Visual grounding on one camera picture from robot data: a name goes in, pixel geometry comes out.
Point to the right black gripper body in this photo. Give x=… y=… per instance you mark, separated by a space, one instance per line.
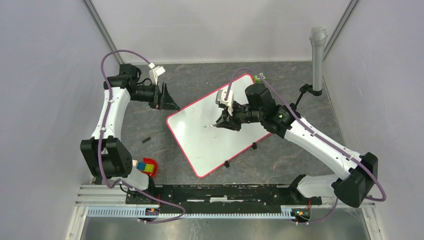
x=241 y=115

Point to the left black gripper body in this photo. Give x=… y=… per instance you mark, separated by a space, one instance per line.
x=149 y=94

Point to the black marker cap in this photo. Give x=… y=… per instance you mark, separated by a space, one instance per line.
x=146 y=140

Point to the pink framed whiteboard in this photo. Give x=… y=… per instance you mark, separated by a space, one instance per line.
x=207 y=149

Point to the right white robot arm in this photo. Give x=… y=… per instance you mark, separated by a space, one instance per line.
x=354 y=174

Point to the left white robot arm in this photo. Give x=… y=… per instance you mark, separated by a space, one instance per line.
x=105 y=155

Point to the green number dice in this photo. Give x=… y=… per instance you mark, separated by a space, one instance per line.
x=259 y=78

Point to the red bowl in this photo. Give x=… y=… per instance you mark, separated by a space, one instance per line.
x=151 y=161

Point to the colourful block toy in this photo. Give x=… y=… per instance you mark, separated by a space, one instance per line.
x=146 y=168

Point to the silver microphone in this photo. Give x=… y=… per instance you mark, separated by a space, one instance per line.
x=318 y=38

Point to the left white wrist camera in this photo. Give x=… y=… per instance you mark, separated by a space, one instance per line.
x=154 y=72

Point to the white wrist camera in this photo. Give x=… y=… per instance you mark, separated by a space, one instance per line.
x=225 y=100
x=154 y=72

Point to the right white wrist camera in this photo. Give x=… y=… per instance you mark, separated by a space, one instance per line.
x=225 y=100

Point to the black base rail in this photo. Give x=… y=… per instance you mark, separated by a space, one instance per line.
x=221 y=198

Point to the aluminium toothed rail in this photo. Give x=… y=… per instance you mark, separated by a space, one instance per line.
x=155 y=213

